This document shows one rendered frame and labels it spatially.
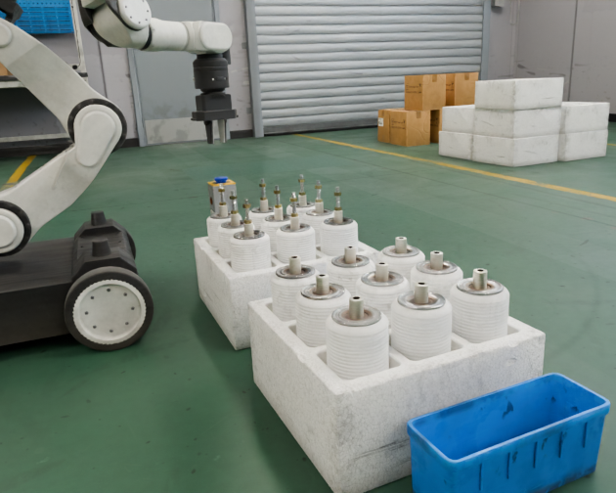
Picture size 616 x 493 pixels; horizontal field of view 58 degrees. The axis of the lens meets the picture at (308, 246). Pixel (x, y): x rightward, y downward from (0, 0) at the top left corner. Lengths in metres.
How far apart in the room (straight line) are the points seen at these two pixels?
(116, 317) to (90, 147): 0.43
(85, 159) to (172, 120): 4.94
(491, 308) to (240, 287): 0.58
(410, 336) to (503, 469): 0.22
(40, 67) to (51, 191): 0.30
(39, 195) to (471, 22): 6.84
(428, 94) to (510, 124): 1.43
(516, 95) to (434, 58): 3.81
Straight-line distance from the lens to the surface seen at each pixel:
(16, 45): 1.52
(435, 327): 0.88
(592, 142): 4.30
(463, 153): 4.23
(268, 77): 6.58
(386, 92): 7.19
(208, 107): 1.48
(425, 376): 0.87
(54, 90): 1.54
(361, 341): 0.82
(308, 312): 0.92
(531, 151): 3.94
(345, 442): 0.84
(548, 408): 1.04
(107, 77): 6.36
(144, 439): 1.08
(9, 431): 1.22
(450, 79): 5.38
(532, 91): 3.90
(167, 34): 1.38
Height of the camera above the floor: 0.60
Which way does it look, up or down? 17 degrees down
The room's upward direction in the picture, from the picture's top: 3 degrees counter-clockwise
